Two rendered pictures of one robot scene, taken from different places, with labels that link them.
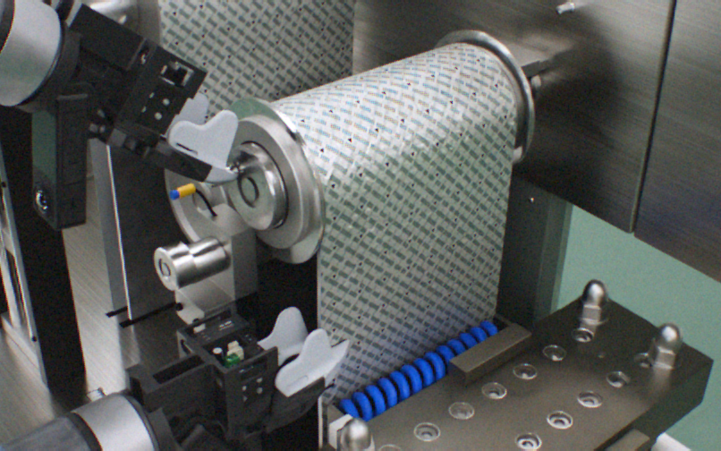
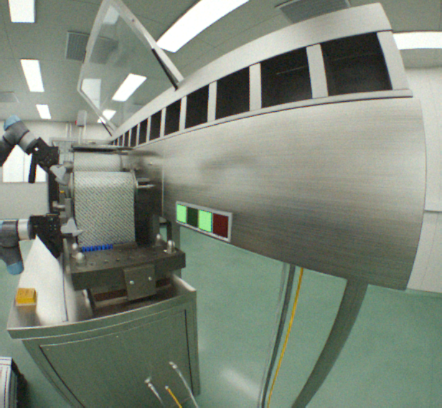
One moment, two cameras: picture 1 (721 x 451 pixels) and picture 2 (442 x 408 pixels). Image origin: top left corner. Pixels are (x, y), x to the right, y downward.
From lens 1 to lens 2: 0.60 m
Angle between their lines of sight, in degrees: 29
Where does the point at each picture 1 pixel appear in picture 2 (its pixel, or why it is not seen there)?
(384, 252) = (93, 209)
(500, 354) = (125, 245)
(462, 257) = (120, 219)
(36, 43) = (28, 138)
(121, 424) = (23, 221)
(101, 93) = (39, 155)
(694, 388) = (179, 260)
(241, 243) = (67, 203)
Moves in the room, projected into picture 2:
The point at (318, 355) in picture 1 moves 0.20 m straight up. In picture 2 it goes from (72, 226) to (69, 169)
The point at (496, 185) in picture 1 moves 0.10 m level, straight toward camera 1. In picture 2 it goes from (129, 202) to (114, 206)
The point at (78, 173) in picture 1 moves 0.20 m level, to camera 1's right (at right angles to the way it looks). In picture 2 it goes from (32, 170) to (68, 169)
